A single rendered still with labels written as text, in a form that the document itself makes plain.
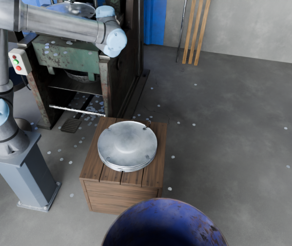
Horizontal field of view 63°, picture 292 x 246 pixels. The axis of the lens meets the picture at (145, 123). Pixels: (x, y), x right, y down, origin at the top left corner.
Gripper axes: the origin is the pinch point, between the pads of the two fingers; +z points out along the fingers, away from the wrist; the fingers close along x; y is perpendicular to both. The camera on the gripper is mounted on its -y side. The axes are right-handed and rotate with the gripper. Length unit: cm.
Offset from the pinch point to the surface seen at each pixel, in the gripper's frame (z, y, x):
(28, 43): 21.6, 23.1, 13.9
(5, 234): -37, 77, 78
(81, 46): 0.2, 1.6, 13.6
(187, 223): -98, 13, 44
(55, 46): 9.9, 12.4, 14.1
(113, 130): -41, 11, 39
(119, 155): -57, 17, 39
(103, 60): -14.9, -2.4, 16.2
